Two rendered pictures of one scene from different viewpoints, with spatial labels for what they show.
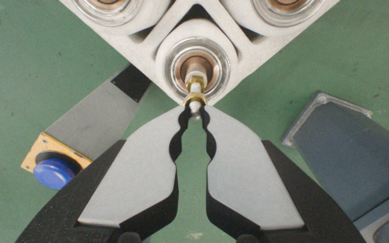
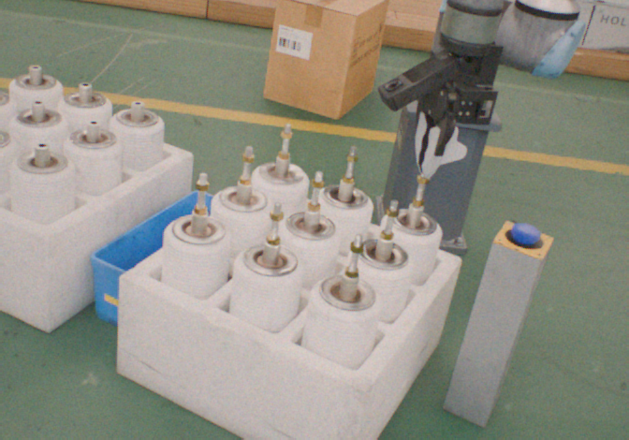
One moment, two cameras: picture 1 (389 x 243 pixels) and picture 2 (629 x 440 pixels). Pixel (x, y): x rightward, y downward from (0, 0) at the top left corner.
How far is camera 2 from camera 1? 1.11 m
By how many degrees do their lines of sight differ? 56
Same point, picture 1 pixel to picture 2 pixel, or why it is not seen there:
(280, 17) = (361, 197)
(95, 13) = (402, 258)
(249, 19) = (369, 209)
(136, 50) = (420, 294)
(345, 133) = (411, 183)
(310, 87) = not seen: hidden behind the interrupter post
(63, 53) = not seen: outside the picture
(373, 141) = (405, 161)
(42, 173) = (523, 231)
